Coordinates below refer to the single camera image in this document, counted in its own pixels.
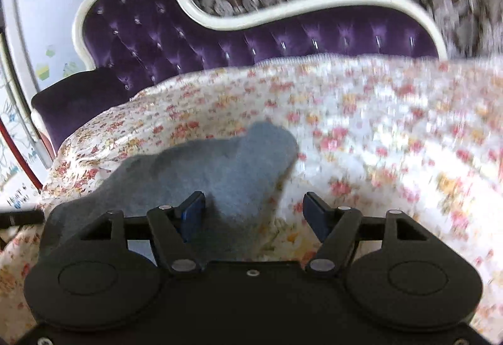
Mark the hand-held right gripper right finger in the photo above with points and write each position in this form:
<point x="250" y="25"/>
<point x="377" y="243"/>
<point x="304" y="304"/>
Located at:
<point x="316" y="216"/>

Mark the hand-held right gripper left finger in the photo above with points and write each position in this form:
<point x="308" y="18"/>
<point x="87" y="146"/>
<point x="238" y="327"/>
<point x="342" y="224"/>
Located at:
<point x="192" y="216"/>

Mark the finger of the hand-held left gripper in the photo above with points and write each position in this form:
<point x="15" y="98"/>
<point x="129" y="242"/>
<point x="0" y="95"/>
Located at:
<point x="19" y="218"/>

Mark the grey knit garment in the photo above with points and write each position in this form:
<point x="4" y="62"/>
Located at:
<point x="235" y="172"/>

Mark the red curved bar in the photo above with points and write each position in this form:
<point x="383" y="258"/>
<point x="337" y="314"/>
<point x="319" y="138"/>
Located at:
<point x="19" y="156"/>

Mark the floral blanket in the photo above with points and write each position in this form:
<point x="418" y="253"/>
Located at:
<point x="373" y="113"/>

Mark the purple velvet cushion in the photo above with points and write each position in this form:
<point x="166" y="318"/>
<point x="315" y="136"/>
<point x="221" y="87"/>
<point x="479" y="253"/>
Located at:
<point x="78" y="101"/>

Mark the white door with stickers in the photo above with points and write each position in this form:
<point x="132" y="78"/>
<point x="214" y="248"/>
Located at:
<point x="43" y="15"/>

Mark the purple tufted sofa white frame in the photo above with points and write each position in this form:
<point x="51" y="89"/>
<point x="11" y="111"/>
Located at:
<point x="314" y="34"/>

